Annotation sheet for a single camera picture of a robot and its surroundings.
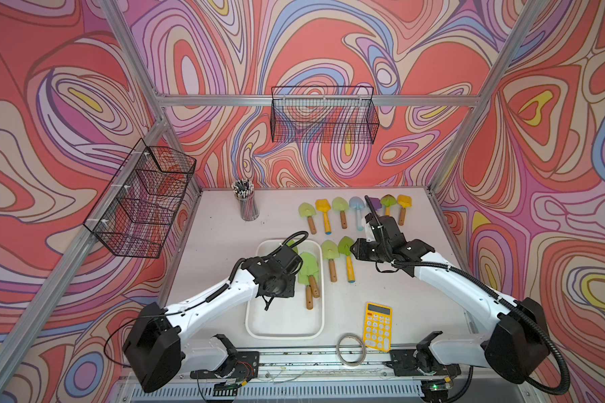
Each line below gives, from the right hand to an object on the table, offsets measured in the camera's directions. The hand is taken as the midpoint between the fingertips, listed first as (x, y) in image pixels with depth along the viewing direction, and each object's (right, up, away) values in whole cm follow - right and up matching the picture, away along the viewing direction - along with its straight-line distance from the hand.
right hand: (354, 255), depth 82 cm
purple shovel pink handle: (+17, +19, +33) cm, 42 cm away
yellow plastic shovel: (-8, +17, +27) cm, 33 cm away
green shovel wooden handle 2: (0, +18, +31) cm, 36 cm away
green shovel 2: (-6, -1, +14) cm, 15 cm away
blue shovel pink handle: (+8, +18, +31) cm, 37 cm away
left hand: (-21, -11, -2) cm, 23 cm away
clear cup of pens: (-40, +23, +13) cm, 48 cm away
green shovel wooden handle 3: (-17, -10, +8) cm, 21 cm away
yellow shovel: (+30, +20, +33) cm, 48 cm away
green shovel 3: (-15, -6, +11) cm, 19 cm away
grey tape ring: (-6, -29, -8) cm, 31 cm away
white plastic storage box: (-22, -22, +2) cm, 31 cm away
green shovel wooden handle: (-16, +16, +29) cm, 36 cm away
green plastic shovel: (-20, +6, -17) cm, 27 cm away
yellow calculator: (+7, -22, -2) cm, 24 cm away
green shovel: (+21, +19, +30) cm, 42 cm away
